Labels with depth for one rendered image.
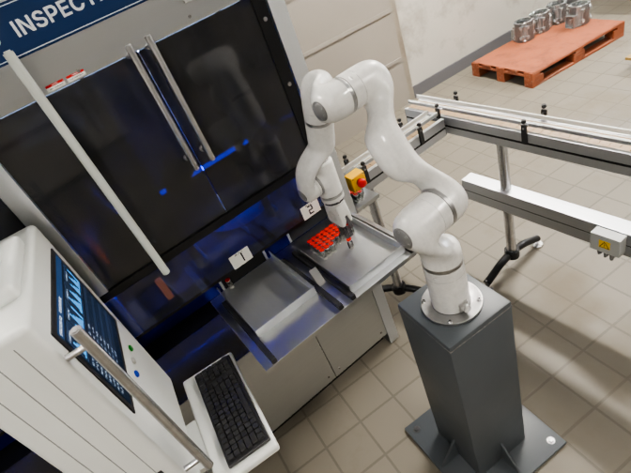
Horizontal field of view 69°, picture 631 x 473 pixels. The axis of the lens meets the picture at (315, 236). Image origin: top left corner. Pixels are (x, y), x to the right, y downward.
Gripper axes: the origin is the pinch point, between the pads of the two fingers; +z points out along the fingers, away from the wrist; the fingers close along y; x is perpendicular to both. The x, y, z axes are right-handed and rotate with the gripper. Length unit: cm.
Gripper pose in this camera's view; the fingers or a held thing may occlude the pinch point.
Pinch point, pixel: (346, 231)
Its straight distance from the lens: 173.8
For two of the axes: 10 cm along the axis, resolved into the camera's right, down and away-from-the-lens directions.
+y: 5.5, 3.6, -7.6
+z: 3.2, 7.5, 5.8
